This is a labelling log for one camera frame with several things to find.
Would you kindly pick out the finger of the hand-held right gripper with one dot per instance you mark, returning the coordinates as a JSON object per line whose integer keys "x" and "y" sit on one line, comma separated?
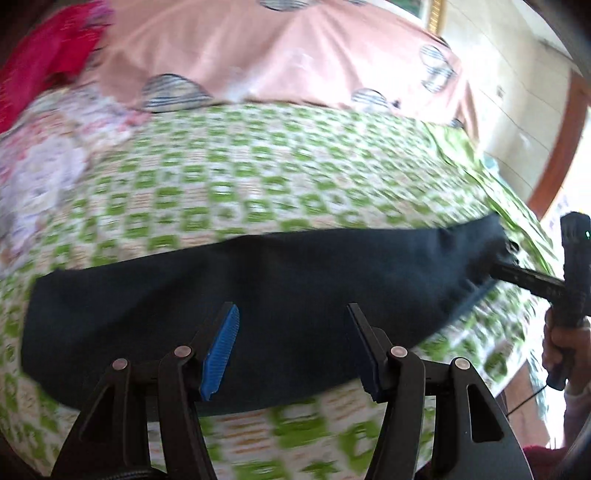
{"x": 526, "y": 279}

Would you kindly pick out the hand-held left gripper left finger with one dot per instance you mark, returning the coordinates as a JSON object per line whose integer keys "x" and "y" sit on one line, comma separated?
{"x": 221, "y": 350}

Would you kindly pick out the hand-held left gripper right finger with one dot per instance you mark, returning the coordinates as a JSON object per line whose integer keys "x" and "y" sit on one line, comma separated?
{"x": 369, "y": 364}

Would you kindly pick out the gold framed wall picture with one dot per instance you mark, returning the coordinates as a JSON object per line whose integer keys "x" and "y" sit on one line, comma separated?
{"x": 431, "y": 14}

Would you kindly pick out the person's right forearm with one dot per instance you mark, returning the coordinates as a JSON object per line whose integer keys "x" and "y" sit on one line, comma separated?
{"x": 579, "y": 415}

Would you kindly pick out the brown wooden bed frame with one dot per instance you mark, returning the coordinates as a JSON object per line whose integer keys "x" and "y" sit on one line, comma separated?
{"x": 526, "y": 427}

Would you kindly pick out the dark red garment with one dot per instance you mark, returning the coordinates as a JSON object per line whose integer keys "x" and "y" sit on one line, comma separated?
{"x": 535, "y": 464}

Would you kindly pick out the green checked bed sheet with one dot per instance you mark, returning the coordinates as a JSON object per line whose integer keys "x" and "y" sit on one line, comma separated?
{"x": 231, "y": 184}

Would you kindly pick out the brown wooden door frame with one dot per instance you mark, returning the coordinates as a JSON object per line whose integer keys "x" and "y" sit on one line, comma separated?
{"x": 565, "y": 152}

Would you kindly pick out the person's right hand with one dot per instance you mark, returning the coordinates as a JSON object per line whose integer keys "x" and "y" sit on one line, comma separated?
{"x": 582, "y": 350}

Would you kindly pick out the red floral quilt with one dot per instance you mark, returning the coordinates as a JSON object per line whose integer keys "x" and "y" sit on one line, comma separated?
{"x": 41, "y": 55}

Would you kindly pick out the pink quilt with plaid hearts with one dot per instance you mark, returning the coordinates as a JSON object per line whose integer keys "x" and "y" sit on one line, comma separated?
{"x": 277, "y": 55}

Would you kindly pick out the dark navy pants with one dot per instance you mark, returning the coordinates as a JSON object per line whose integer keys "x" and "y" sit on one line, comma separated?
{"x": 286, "y": 286}

